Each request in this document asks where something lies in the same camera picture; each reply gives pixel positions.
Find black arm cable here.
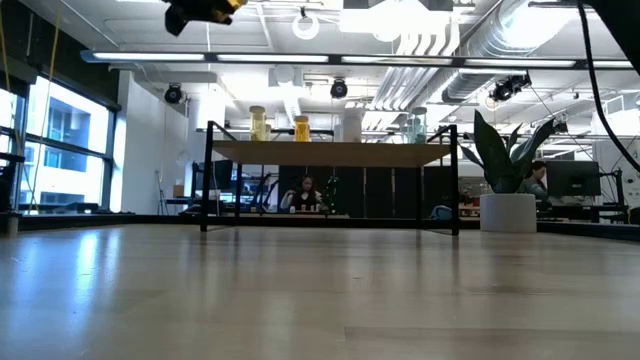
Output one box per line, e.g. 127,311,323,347
576,0,640,174

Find black ceiling camera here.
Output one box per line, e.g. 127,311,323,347
163,82,184,105
488,72,533,104

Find black overhead camera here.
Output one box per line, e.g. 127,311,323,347
329,77,350,100

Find clear vial with red pill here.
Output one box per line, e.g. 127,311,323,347
409,106,429,145

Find person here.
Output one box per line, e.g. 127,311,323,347
517,159,550,201
279,174,326,214

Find white plant pot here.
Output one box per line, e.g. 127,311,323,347
478,193,539,234

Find black computer monitor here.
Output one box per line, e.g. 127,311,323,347
544,159,602,198

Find white ring lamp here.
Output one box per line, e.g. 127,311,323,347
292,7,321,41

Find green snake plant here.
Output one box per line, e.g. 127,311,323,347
459,109,556,196

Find black overhead frame bar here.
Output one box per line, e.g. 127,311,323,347
79,48,639,71

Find wooden shelf black legs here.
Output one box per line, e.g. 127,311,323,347
199,119,461,237

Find silver ventilation duct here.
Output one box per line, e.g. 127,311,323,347
442,0,584,104

